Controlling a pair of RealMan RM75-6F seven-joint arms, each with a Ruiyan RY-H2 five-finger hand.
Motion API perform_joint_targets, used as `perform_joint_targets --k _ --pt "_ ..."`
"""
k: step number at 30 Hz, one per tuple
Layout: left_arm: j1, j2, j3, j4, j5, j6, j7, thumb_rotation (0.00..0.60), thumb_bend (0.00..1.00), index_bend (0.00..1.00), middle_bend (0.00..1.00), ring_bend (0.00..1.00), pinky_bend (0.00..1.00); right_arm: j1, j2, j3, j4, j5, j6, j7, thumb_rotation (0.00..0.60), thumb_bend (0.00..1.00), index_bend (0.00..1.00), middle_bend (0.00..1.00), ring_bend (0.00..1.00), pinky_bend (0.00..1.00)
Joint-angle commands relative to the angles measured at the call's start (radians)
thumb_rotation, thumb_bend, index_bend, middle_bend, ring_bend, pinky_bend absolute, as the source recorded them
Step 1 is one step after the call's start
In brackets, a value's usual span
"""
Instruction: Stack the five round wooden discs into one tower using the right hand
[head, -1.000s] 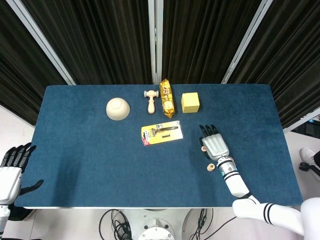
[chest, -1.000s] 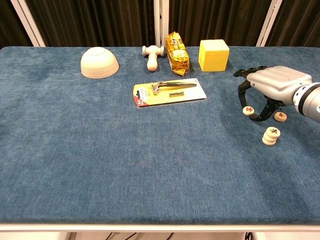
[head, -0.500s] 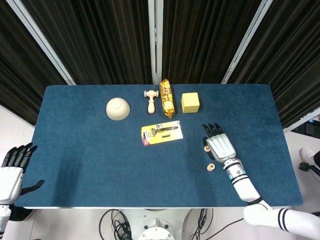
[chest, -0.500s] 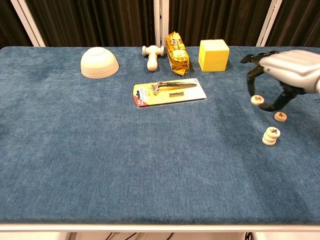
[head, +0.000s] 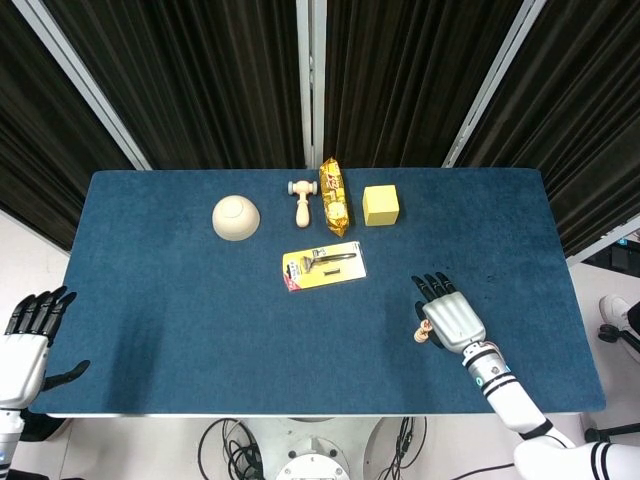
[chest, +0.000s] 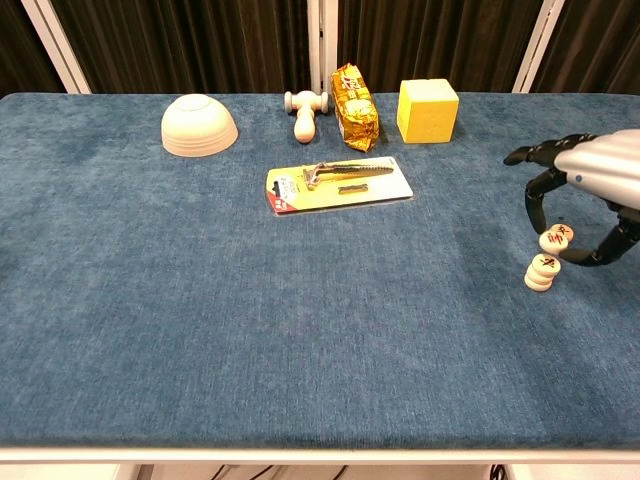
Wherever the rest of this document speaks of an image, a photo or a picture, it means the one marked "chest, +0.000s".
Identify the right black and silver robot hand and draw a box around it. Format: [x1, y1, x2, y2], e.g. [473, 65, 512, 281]
[503, 128, 640, 269]

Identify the black pleated curtain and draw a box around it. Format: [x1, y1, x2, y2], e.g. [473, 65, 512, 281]
[0, 0, 67, 97]
[48, 0, 311, 95]
[337, 0, 545, 95]
[529, 0, 640, 95]

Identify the yellow foam cube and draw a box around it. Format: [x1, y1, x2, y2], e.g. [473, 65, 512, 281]
[396, 78, 460, 145]

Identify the yellow snack packet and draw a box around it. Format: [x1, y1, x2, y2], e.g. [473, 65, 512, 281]
[330, 62, 381, 153]

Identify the razor blister pack yellow card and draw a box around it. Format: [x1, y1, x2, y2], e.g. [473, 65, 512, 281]
[264, 155, 415, 216]

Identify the wooden toy hammer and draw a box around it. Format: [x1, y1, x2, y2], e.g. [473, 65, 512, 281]
[283, 90, 330, 145]

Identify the blue fabric table mat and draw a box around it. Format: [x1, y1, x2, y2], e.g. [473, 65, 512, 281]
[0, 91, 640, 451]

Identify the cream upturned bowl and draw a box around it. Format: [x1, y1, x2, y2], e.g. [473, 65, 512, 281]
[160, 93, 240, 159]

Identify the grey metal partition frame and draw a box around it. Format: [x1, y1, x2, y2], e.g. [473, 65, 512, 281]
[19, 0, 93, 95]
[511, 0, 567, 95]
[306, 0, 341, 95]

